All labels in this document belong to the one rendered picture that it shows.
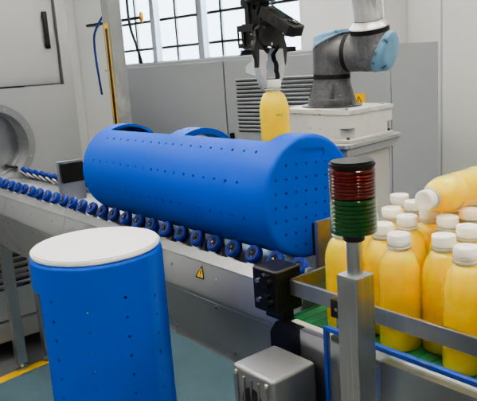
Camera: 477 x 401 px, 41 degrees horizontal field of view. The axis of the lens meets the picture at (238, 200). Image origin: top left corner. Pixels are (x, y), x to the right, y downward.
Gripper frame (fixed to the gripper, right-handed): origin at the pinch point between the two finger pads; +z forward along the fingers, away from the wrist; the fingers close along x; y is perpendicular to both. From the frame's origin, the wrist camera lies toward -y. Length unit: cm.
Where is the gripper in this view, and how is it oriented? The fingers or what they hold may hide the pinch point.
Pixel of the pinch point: (271, 83)
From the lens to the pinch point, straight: 150.6
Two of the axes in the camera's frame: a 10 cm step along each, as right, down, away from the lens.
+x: -7.7, 1.9, -6.1
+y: -6.3, -1.1, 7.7
